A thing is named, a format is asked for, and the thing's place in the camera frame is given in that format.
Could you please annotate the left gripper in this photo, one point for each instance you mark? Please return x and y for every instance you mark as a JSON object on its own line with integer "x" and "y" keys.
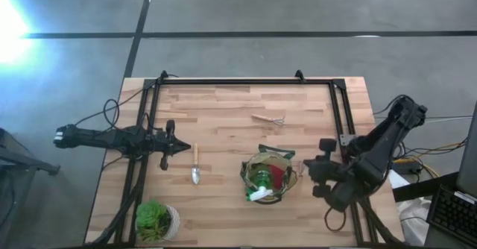
{"x": 162, "y": 142}

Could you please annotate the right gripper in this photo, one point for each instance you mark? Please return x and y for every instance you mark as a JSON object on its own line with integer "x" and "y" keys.
{"x": 329, "y": 172}

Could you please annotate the beige green canvas gardening bag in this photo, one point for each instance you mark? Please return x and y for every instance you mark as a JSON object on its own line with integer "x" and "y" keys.
{"x": 274, "y": 200}

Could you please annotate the green spray bottle white nozzle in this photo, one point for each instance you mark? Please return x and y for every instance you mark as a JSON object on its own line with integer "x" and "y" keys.
{"x": 262, "y": 178}

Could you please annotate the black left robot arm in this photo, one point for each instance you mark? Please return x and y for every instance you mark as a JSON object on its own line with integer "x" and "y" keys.
{"x": 100, "y": 139}

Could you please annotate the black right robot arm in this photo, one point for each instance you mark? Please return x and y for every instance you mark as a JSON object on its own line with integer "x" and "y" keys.
{"x": 384, "y": 144}

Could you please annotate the white plastic bag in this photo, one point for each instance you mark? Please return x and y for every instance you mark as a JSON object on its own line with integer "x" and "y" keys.
{"x": 413, "y": 219}

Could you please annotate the green succulent in white pot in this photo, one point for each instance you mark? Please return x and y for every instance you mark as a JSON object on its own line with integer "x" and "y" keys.
{"x": 149, "y": 215}

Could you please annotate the white paper sheet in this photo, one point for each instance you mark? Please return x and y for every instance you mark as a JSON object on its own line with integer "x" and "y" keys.
{"x": 398, "y": 181}

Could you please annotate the black desk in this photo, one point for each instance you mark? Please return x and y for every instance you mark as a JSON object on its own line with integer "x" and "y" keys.
{"x": 421, "y": 187}

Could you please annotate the black computer keyboard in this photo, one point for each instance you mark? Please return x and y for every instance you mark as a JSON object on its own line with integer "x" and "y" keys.
{"x": 452, "y": 213}

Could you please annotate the black metal stand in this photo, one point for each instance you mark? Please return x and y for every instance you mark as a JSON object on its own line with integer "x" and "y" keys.
{"x": 22, "y": 159}

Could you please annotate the grey metal mount plate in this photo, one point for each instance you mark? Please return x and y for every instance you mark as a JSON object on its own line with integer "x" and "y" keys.
{"x": 346, "y": 139}

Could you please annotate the black aluminium table frame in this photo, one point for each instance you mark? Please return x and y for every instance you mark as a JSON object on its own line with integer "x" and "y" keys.
{"x": 242, "y": 81}

